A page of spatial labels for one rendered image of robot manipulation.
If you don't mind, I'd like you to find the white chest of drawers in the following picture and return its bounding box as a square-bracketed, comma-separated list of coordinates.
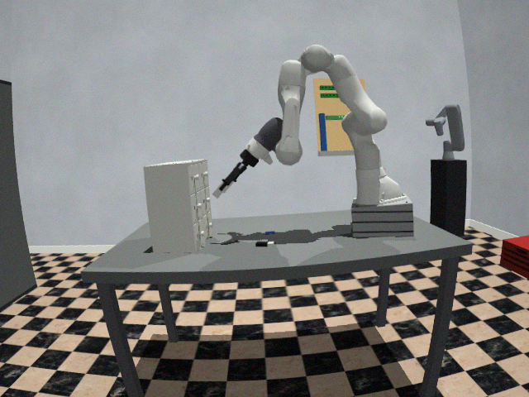
[143, 159, 211, 253]

